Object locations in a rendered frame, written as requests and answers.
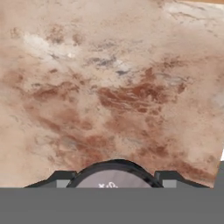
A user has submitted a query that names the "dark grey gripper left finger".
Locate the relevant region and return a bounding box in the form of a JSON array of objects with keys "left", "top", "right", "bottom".
[{"left": 24, "top": 170, "right": 78, "bottom": 189}]

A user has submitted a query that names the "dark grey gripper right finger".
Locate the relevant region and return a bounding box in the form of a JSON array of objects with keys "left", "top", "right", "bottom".
[{"left": 153, "top": 170, "right": 210, "bottom": 189}]

